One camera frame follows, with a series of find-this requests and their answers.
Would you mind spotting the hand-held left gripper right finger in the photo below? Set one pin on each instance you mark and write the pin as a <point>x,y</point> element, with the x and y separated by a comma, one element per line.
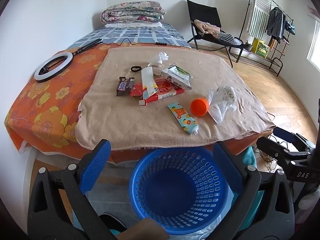
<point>228,168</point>

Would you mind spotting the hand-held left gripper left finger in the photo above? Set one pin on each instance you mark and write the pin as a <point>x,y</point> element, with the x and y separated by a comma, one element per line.
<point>96,166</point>

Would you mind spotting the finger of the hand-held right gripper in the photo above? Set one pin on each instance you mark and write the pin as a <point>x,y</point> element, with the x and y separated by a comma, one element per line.
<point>282,133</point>
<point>268,146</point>

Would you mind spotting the clear plastic bag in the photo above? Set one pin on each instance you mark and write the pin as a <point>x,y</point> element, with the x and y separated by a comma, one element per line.
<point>220,107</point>

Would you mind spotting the blue plastic basket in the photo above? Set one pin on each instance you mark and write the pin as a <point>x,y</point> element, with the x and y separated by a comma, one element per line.
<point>175,205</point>

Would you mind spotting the orange plastic cup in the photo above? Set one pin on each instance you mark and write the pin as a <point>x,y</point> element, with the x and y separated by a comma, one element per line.
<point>198,107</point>

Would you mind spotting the fruit print cream tube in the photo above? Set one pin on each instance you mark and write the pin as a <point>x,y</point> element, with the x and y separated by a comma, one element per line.
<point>182,117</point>

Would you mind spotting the brown chocolate bar wrapper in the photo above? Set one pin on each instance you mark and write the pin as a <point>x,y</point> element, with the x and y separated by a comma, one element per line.
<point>122,86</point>

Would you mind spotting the red cardboard box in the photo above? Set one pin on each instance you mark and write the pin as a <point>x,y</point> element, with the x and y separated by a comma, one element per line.
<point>165,92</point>

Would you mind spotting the striped paper wrapper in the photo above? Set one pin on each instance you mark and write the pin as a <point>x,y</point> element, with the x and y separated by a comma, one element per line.
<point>148,80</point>

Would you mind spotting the green white wipes packet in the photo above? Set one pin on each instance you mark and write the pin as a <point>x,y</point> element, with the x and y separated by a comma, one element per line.
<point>175,76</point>

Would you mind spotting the white rubber wristband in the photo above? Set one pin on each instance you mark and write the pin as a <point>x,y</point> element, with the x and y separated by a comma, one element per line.
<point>152,64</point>

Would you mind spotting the white tissue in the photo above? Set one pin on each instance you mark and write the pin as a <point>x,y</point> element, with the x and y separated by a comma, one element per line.
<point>163,56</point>

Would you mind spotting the teal cloth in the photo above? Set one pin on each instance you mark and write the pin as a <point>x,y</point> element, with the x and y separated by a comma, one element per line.
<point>251,155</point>

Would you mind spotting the black shoe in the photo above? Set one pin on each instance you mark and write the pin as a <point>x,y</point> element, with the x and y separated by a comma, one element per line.
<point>110,221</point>

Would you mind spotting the black clothes rack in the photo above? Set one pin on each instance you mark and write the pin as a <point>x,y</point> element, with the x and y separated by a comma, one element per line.
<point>277,66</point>

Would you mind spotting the beige towel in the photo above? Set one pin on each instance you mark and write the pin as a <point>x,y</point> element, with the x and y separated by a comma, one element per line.
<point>150,125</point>

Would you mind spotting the orange floral bed sheet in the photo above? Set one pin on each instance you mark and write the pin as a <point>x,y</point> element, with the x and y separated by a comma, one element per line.
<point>45,110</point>

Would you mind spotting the yellow crate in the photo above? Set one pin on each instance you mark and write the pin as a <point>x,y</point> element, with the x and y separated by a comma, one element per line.
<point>261,48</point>

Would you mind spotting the window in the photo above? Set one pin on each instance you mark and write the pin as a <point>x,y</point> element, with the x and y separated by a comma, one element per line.
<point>316,42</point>

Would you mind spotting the teal garment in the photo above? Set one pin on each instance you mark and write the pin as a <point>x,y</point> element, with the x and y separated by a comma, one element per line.
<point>290,27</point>

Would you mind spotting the dark jacket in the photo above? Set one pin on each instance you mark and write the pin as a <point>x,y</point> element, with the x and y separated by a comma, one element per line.
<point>275,25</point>

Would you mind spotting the striped cloth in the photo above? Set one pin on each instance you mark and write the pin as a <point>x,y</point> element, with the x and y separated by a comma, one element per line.
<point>228,38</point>

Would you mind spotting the green striped towel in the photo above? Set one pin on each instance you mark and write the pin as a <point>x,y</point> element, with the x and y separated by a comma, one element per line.
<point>258,17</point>

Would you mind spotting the black folded tripod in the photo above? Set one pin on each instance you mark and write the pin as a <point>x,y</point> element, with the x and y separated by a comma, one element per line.
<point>87,45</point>

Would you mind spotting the beige cloth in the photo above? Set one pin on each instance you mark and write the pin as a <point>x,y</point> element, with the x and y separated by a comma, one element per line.
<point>206,27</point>

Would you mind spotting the blue plaid bed sheet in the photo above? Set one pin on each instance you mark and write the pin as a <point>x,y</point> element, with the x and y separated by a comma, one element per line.
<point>140,33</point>

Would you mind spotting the white folded blanket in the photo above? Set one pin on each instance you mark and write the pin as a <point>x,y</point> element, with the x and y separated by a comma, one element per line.
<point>135,25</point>

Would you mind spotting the black folding chair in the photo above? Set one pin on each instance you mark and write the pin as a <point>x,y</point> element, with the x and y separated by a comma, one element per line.
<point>202,11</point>

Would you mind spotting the folded floral quilt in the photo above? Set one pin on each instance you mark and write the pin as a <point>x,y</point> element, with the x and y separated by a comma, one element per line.
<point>132,12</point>

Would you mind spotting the white bed frame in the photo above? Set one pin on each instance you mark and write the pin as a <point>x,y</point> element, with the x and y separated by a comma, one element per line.
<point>28,175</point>

